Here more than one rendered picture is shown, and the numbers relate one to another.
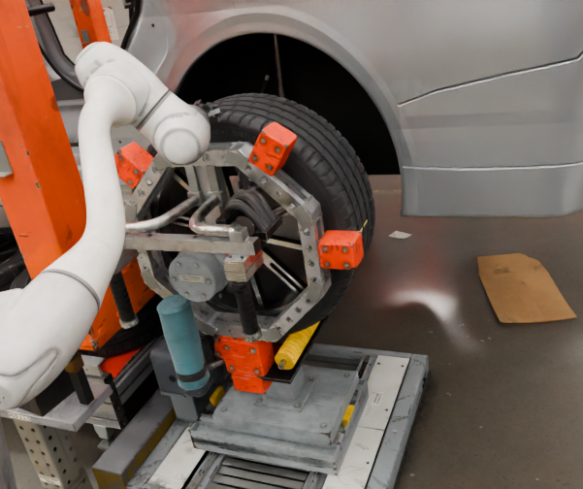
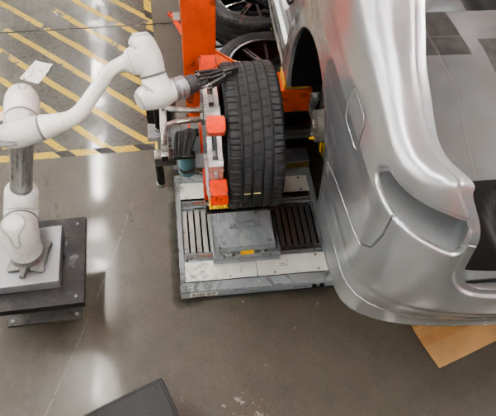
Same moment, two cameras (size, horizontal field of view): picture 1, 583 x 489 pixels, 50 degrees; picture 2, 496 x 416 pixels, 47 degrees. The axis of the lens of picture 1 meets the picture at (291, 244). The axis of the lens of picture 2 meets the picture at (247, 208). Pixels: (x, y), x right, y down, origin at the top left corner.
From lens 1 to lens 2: 1.94 m
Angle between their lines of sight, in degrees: 48
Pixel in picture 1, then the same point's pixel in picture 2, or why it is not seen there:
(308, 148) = (236, 140)
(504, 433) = (295, 342)
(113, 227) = (73, 117)
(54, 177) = (195, 35)
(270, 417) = (220, 215)
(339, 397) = (249, 242)
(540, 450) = (288, 363)
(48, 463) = not seen: hidden behind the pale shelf
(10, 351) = (2, 134)
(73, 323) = (25, 139)
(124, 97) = (128, 67)
